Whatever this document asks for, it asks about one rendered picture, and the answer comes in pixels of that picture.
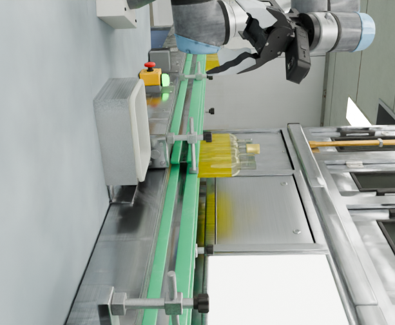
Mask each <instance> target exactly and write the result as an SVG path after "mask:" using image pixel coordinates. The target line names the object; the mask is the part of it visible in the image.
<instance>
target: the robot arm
mask: <svg viewBox="0 0 395 325"><path fill-rule="evenodd" d="M154 1H156V0H127V4H128V6H129V8H130V10H133V9H138V8H141V7H143V6H146V5H148V4H150V3H152V2H154ZM235 1H236V4H232V5H227V4H226V3H225V2H224V1H223V0H171V9H172V15H173V25H174V31H175V33H174V36H175V39H176V43H177V48H178V49H179V50H180V51H181V52H184V53H187V54H201V55H204V54H215V53H217V55H218V61H219V64H220V66H216V67H214V68H212V69H210V70H208V71H206V74H207V75H208V76H216V75H233V74H242V73H245V72H250V71H252V70H255V69H257V68H259V67H261V66H262V65H264V64H266V63H267V62H269V61H271V60H273V59H275V58H277V57H278V56H281V54H282V52H285V71H286V80H288V81H291V82H294V83H296V84H300V83H301V81H302V79H304V78H305V77H306V76H307V74H308V73H309V70H310V67H311V58H310V54H318V53H327V52H355V51H360V50H364V49H366V48H367V47H368V46H369V45H370V44H371V43H372V41H373V39H374V35H375V24H374V21H373V20H372V18H371V17H370V16H369V15H367V14H364V13H360V0H235ZM233 37H241V38H242V39H243V40H247V41H249V42H250V43H251V45H252V47H254V48H255V50H256V51H257V53H253V54H251V49H250V48H246V47H245V48H241V49H239V50H237V51H233V50H230V49H228V48H222V49H221V47H220V46H221V45H225V44H228V43H229V42H230V40H231V38H233Z"/></svg>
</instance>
